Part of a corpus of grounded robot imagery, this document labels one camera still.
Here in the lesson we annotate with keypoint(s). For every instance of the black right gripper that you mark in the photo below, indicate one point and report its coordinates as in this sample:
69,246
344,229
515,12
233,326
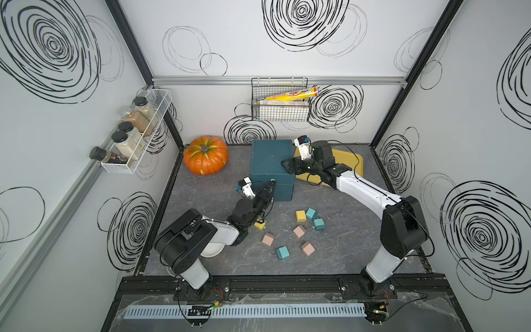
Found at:
296,161

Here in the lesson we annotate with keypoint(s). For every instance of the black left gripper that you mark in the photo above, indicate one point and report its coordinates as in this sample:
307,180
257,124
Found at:
263,197

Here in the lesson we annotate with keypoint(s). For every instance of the teal drawer cabinet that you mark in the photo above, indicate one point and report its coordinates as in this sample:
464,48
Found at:
266,165

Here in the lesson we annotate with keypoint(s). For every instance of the yellow plug cube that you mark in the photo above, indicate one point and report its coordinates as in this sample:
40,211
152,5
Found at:
260,224
301,216

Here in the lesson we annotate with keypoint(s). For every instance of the pink plug cube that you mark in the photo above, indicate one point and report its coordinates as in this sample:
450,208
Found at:
299,231
268,239
308,249

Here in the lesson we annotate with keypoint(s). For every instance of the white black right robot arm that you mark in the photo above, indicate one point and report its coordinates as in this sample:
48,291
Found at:
403,226

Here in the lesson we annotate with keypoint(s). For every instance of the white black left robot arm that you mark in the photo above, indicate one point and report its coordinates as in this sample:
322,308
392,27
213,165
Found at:
193,235

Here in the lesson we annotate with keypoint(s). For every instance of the teal plug cube upper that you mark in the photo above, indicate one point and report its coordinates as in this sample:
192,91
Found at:
311,214

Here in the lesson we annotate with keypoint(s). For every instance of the teal plug cube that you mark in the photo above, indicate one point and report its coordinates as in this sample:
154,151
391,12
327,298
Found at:
319,224
282,253
311,214

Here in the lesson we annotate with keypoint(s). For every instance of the teal plug cube lower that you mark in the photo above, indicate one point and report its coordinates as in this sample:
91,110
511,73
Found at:
282,253

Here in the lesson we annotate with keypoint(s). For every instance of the teal plug cube right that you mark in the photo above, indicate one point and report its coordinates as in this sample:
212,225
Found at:
319,224

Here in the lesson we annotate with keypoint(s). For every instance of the yellow cutting board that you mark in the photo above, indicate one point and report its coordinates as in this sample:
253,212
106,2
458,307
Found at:
354,161

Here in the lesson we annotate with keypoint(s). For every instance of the orange decorative pumpkin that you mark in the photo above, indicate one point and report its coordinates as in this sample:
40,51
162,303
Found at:
206,155

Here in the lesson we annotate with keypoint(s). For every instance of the yellow snack package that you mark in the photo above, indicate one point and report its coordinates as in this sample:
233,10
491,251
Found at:
293,95

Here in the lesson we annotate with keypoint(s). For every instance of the white plate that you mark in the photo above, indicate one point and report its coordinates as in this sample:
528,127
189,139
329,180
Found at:
212,250

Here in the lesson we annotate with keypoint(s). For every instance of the spice jar brown contents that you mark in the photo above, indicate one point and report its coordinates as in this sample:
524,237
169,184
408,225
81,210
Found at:
139,121

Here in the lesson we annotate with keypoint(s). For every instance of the clear acrylic spice shelf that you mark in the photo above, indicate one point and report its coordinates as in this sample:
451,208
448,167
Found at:
142,135

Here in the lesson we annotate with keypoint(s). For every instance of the spice jar cream contents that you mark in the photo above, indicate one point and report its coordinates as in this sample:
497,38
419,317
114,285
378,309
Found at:
127,145

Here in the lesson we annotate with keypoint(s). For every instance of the spice jar tan contents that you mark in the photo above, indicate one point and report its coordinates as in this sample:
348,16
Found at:
146,108

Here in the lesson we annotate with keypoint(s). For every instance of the spice jar white contents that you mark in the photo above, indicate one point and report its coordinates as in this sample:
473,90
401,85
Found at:
133,132

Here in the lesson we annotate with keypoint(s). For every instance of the small dark pepper bottle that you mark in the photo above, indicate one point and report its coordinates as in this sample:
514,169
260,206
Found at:
105,156

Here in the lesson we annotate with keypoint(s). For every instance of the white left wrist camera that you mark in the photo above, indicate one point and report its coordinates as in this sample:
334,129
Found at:
244,187

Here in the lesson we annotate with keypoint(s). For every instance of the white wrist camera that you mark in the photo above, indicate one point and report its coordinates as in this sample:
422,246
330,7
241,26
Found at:
244,187
303,145

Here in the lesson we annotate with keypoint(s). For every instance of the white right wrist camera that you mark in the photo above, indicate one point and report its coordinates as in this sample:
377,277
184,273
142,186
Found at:
303,145

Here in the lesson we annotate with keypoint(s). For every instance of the black wire wall basket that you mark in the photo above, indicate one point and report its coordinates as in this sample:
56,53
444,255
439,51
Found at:
274,111

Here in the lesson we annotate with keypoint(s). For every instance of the grey slotted cable duct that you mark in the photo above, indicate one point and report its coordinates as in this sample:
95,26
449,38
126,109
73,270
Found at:
337,310

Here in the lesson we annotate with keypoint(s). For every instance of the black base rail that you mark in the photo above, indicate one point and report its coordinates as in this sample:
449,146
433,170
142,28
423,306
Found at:
348,287

